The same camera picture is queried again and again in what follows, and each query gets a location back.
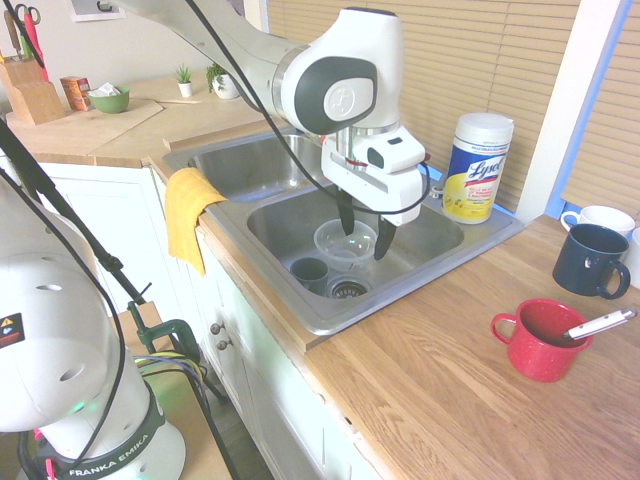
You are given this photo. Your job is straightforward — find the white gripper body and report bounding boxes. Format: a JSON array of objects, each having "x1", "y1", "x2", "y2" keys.
[{"x1": 320, "y1": 142, "x2": 427, "y2": 227}]

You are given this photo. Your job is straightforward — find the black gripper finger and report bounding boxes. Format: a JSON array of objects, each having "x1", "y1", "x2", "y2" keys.
[
  {"x1": 337, "y1": 190, "x2": 357, "y2": 236},
  {"x1": 373, "y1": 215, "x2": 399, "y2": 261}
]

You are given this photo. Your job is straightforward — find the spoon with white handle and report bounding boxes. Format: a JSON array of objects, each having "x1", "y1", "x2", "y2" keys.
[{"x1": 563, "y1": 308, "x2": 639, "y2": 342}]

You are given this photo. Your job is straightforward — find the metal sink drain strainer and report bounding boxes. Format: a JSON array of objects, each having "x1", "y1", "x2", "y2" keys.
[{"x1": 325, "y1": 275, "x2": 374, "y2": 300}]

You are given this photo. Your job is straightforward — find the stainless steel double sink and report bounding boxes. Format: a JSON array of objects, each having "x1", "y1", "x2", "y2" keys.
[{"x1": 162, "y1": 130, "x2": 525, "y2": 337}]

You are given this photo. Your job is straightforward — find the clear plastic bowl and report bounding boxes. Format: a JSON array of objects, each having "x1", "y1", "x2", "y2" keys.
[{"x1": 313, "y1": 218, "x2": 377, "y2": 275}]

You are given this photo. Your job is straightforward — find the dark grey cup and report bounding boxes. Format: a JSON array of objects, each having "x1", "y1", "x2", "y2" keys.
[{"x1": 290, "y1": 256, "x2": 330, "y2": 295}]

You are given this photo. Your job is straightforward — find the Lysol wipes canister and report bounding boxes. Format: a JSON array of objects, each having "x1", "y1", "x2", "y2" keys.
[{"x1": 442, "y1": 112, "x2": 515, "y2": 225}]

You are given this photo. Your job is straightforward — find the white kitchen cabinet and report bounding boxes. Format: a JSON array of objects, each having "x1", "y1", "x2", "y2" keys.
[{"x1": 0, "y1": 154, "x2": 384, "y2": 480}]

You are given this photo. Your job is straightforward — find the yellow dish cloth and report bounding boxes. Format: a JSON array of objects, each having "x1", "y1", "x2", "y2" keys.
[{"x1": 164, "y1": 167, "x2": 229, "y2": 277}]

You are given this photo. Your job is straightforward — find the wide wooden window blinds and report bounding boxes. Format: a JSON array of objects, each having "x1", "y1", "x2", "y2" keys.
[{"x1": 267, "y1": 0, "x2": 584, "y2": 214}]

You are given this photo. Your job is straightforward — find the bushy plant in white pot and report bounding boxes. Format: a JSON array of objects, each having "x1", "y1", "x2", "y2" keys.
[{"x1": 205, "y1": 62, "x2": 242, "y2": 100}]

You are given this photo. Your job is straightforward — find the red speckled enamel mug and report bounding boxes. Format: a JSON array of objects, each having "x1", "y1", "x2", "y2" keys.
[{"x1": 490, "y1": 298, "x2": 594, "y2": 384}]

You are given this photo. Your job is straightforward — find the navy blue mug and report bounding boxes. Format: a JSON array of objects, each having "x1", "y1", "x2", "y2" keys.
[{"x1": 552, "y1": 223, "x2": 632, "y2": 300}]

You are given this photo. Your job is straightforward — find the small plant in white pot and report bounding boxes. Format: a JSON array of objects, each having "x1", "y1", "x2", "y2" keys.
[{"x1": 173, "y1": 63, "x2": 195, "y2": 99}]

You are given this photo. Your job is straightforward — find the green metal clamp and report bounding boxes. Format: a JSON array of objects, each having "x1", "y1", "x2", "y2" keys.
[{"x1": 127, "y1": 299, "x2": 202, "y2": 362}]

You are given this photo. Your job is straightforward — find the white mug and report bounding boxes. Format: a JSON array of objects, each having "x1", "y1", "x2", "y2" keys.
[
  {"x1": 560, "y1": 204, "x2": 636, "y2": 239},
  {"x1": 622, "y1": 227, "x2": 640, "y2": 290}
]

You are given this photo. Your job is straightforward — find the blue painter tape strip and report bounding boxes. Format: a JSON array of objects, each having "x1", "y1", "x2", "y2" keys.
[{"x1": 544, "y1": 0, "x2": 634, "y2": 219}]

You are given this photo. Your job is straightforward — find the narrow wooden window blinds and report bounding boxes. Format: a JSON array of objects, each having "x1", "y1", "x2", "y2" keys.
[{"x1": 559, "y1": 0, "x2": 640, "y2": 219}]

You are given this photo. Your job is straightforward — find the green bowl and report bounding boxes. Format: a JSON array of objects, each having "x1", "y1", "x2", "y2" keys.
[{"x1": 87, "y1": 85, "x2": 132, "y2": 115}]

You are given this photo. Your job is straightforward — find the plywood robot mounting table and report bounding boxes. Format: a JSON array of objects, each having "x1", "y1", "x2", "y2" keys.
[{"x1": 107, "y1": 299, "x2": 242, "y2": 480}]

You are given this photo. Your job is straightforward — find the light wooden cutting board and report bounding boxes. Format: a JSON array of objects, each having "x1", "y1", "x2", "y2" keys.
[{"x1": 4, "y1": 97, "x2": 165, "y2": 157}]

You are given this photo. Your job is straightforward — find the orange cardboard box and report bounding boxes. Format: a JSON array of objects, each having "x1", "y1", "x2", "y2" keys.
[{"x1": 59, "y1": 75, "x2": 96, "y2": 112}]

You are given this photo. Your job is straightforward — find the white paper sheet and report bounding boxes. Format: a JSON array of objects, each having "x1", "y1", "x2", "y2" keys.
[{"x1": 69, "y1": 0, "x2": 127, "y2": 24}]

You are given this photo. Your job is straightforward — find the wooden knife block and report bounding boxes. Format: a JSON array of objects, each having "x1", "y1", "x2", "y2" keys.
[{"x1": 0, "y1": 57, "x2": 67, "y2": 126}]

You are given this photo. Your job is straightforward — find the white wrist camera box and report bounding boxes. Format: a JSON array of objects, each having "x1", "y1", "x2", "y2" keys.
[{"x1": 366, "y1": 133, "x2": 427, "y2": 175}]

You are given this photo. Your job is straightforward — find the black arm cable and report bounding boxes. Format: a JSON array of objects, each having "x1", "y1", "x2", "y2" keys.
[{"x1": 184, "y1": 0, "x2": 432, "y2": 202}]

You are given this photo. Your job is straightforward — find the yellow and green cable bundle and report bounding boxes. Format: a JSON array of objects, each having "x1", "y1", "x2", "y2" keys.
[{"x1": 132, "y1": 351, "x2": 207, "y2": 401}]

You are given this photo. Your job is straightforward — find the black base cable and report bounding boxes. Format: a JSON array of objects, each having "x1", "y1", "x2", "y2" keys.
[{"x1": 0, "y1": 169, "x2": 129, "y2": 469}]

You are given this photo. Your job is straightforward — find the black camera stand pole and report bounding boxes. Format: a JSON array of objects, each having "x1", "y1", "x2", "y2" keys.
[{"x1": 0, "y1": 117, "x2": 242, "y2": 480}]

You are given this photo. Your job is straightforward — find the green handled knife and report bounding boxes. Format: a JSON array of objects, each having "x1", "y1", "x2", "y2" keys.
[{"x1": 20, "y1": 29, "x2": 39, "y2": 62}]

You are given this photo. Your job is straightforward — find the red handled scissors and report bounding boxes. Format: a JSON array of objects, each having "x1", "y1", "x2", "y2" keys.
[{"x1": 13, "y1": 3, "x2": 51, "y2": 82}]

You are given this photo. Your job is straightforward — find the wooden handled knife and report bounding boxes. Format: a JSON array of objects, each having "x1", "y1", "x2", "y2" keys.
[{"x1": 3, "y1": 10, "x2": 24, "y2": 62}]

